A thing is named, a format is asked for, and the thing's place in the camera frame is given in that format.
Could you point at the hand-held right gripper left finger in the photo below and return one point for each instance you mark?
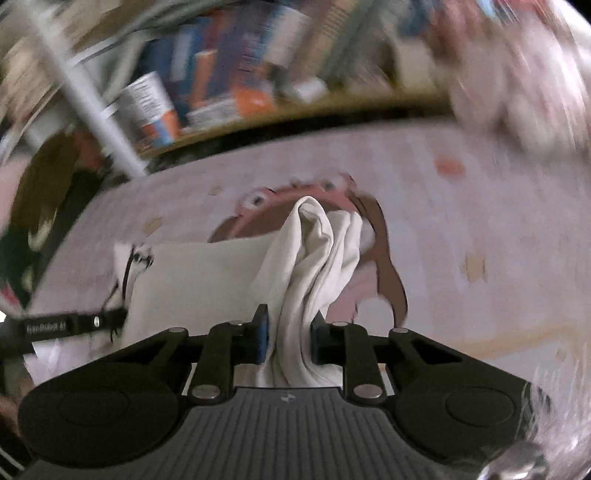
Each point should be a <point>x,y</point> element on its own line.
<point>261,341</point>

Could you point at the flat white orange box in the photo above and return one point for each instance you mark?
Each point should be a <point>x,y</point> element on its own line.
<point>231,108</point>

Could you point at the pink checked bedsheet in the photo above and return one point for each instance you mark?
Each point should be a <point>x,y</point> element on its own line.
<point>461,230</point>

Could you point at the small white case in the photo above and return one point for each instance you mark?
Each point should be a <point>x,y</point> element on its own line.
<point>307,90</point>

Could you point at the pink pillow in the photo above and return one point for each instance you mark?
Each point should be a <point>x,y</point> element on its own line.
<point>9,194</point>

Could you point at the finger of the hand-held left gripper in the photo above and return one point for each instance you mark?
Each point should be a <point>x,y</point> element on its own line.
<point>99,321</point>

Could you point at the tall blue orange box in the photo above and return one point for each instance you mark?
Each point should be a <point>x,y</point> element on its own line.
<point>147,106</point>

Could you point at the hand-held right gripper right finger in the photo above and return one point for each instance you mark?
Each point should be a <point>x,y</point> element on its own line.
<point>316,346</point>

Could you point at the row of books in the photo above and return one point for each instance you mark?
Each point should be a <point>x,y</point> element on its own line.
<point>323,37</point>

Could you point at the white T-shirt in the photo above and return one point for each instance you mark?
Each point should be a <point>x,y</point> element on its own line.
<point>198,277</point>

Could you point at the pink fluffy plush toy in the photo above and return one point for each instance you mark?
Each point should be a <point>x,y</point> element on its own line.
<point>521,92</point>

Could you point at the white and wooden shelf unit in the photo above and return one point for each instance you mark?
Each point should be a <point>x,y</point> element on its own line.
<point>92,101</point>

